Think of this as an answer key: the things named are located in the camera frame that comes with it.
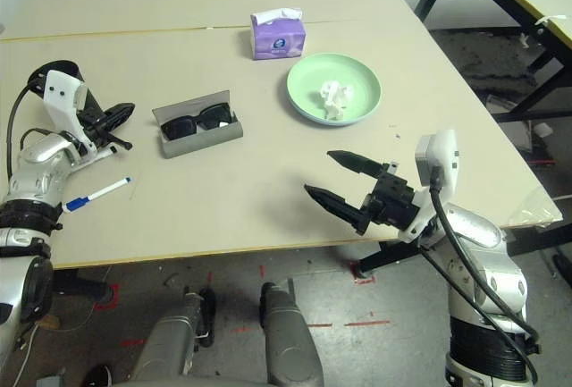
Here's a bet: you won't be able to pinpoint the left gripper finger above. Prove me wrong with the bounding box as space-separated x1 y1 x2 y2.
105 107 135 135
100 102 136 126

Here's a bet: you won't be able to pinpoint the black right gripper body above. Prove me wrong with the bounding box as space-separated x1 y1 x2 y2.
361 161 425 232

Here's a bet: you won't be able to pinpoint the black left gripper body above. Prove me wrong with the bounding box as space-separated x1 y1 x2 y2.
79 109 134 153

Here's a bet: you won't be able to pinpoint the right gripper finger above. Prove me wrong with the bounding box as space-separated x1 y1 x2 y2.
303 184 372 236
326 149 390 179

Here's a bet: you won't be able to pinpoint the black sunglasses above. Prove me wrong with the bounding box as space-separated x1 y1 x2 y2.
159 103 233 141

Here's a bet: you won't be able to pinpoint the white marker blue cap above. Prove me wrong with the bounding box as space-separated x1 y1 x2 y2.
62 175 134 215

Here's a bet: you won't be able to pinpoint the white tissue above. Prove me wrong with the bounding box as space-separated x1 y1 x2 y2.
317 80 354 121

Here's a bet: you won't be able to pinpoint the grey glasses case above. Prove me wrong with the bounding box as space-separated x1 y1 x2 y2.
151 88 245 160

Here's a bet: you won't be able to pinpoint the light green plate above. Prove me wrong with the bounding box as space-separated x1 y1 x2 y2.
286 52 383 127

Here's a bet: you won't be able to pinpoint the white marker black cap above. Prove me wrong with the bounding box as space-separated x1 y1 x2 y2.
75 145 118 167

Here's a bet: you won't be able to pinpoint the black plastic cup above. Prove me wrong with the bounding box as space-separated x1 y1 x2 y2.
26 60 113 114

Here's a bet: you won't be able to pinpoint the light blue plate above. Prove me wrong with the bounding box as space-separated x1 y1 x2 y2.
290 100 379 129

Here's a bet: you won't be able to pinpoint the clear plastic film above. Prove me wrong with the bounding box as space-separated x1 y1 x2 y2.
511 183 563 227

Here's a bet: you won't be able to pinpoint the grey robot right leg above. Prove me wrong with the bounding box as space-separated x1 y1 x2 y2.
260 277 325 387

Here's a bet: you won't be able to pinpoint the grey robot leg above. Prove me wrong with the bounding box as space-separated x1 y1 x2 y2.
129 286 218 387
260 277 325 387

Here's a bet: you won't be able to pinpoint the purple tissue pack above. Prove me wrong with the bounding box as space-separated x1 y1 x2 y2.
249 5 308 61

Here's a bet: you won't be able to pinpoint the dark floor mat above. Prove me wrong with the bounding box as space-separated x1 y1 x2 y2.
428 27 544 91

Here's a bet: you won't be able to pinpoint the grey robot left leg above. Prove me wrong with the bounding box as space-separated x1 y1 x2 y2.
129 286 218 387

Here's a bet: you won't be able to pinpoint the black white sneaker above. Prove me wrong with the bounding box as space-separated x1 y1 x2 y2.
84 363 113 387

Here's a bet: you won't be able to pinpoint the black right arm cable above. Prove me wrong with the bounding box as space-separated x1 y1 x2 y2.
419 167 542 387

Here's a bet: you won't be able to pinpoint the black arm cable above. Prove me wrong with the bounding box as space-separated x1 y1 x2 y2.
419 167 542 387
7 72 48 178

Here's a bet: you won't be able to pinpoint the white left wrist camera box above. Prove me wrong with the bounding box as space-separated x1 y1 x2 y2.
43 70 97 169

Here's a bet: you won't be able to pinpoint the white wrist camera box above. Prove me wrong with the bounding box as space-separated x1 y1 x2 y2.
43 70 97 169
397 129 458 243

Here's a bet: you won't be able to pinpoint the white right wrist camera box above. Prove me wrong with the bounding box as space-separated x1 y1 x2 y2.
397 129 458 243

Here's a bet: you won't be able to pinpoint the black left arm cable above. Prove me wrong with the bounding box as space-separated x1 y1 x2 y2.
7 72 48 178

